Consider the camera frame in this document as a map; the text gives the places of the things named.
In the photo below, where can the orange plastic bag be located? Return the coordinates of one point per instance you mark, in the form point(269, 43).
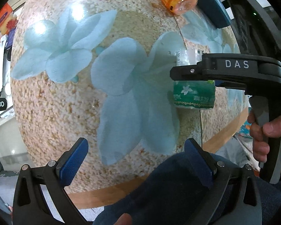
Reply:
point(6, 19)

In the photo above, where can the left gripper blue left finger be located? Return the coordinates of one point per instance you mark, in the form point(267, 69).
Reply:
point(59, 175)

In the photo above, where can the green tea bottle cup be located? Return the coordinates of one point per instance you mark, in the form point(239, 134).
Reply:
point(193, 94)

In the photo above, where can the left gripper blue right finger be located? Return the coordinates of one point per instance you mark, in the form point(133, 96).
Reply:
point(214, 175)

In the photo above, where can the person's right hand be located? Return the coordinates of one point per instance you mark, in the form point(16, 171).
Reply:
point(259, 134)

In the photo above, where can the dark blue cup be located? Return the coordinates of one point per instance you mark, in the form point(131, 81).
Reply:
point(216, 12)

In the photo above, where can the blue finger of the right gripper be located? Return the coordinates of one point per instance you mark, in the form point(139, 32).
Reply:
point(191, 72)

